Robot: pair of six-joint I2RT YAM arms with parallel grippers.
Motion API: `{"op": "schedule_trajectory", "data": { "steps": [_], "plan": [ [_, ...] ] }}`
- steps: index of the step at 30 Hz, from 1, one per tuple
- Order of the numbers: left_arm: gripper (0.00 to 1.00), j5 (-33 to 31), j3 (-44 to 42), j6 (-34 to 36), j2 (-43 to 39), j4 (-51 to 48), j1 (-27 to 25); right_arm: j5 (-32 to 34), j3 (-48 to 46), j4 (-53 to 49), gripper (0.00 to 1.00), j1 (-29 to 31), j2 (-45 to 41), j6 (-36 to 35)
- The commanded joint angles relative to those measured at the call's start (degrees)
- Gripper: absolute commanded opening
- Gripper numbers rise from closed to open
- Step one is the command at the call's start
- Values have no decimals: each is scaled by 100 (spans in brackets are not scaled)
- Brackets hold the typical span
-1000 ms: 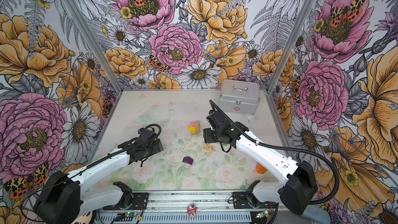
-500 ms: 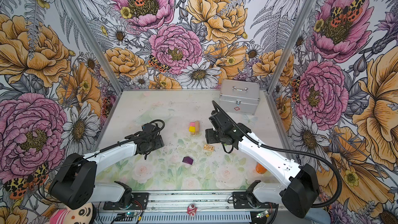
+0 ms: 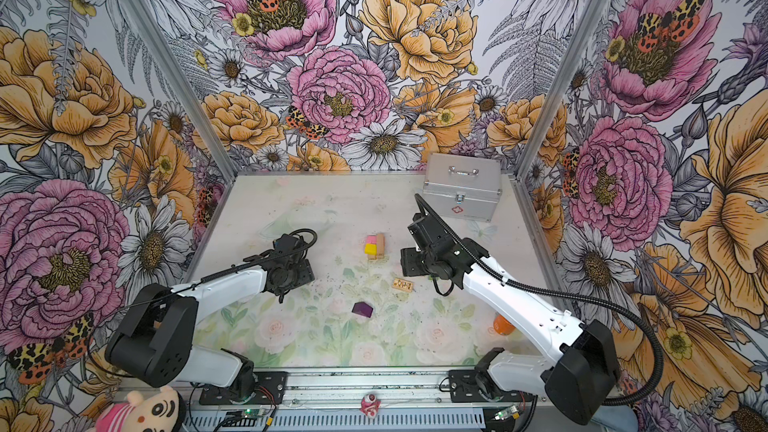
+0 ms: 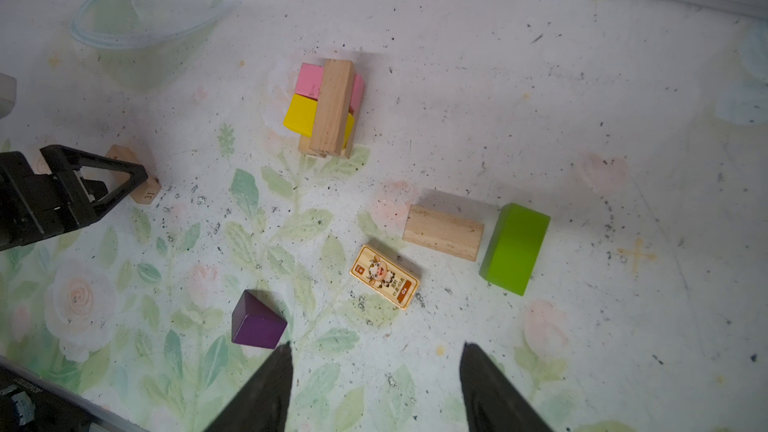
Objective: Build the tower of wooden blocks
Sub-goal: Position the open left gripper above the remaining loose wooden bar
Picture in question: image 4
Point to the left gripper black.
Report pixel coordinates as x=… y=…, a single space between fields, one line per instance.
x=81 y=189

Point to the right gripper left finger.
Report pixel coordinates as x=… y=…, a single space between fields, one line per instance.
x=263 y=402

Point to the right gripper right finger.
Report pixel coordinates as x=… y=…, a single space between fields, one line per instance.
x=492 y=403

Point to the yellow wood block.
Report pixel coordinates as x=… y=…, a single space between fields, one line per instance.
x=301 y=115

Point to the pink wood block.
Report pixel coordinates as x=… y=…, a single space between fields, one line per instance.
x=310 y=80

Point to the plain wood block numbered 11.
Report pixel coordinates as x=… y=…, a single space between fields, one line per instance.
x=333 y=108

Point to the purple wood block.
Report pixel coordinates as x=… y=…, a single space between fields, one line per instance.
x=255 y=324

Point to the green wood block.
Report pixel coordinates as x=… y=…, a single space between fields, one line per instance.
x=514 y=248

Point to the cartoon printed wood block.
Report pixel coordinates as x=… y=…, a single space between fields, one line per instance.
x=397 y=285

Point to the wide plain wood block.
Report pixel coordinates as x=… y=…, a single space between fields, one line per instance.
x=443 y=232

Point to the aluminium mounting rail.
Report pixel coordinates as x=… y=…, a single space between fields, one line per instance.
x=30 y=403

